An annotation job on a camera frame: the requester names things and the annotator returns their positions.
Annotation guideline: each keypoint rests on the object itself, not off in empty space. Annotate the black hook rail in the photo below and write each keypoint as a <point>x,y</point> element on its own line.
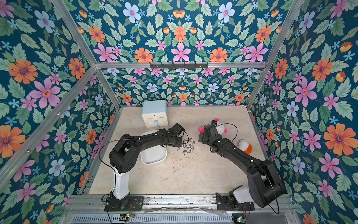
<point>173,66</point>

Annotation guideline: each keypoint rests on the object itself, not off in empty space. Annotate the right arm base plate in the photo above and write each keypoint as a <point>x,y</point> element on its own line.
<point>235,201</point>

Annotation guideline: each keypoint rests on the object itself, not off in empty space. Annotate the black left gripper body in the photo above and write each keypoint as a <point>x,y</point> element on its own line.
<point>177,142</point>

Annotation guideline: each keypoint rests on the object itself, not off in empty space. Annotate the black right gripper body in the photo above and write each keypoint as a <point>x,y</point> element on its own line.
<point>208,134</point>

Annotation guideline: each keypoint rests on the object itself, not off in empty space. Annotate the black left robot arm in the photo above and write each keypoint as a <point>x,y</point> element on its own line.
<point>125,153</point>

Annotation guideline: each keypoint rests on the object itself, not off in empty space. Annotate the white storage tray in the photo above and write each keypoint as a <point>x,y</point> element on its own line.
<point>154,156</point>

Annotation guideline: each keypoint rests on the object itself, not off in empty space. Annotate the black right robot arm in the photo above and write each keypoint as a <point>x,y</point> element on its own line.
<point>264,183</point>

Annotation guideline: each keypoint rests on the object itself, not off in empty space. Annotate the pink white striped plush toy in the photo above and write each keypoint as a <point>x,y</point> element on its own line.
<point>221,128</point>

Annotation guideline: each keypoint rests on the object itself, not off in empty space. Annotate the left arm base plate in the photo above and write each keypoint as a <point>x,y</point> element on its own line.
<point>128,203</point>

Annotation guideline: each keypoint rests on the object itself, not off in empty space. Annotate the pale blue drawer box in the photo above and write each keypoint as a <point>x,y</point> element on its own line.
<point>154,113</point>

